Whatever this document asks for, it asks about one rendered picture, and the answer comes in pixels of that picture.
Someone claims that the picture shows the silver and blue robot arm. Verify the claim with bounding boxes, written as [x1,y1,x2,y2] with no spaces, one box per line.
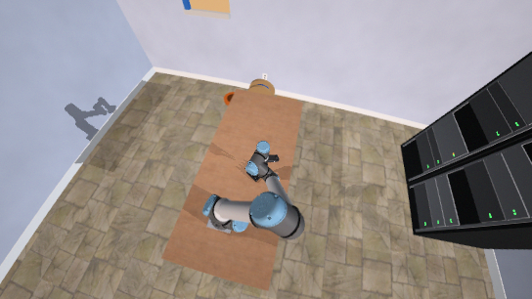
[202,141,305,239]

